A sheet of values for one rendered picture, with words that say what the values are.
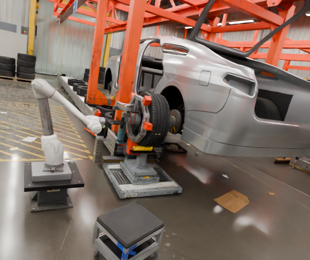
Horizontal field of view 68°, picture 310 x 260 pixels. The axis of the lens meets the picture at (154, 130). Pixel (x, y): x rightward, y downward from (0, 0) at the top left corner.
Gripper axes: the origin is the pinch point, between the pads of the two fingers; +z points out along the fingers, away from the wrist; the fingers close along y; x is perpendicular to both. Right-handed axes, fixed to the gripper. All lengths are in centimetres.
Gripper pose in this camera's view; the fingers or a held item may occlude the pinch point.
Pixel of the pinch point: (121, 123)
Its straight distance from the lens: 255.7
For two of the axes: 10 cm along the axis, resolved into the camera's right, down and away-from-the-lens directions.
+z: 8.8, 0.5, 4.8
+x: 1.9, -9.5, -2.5
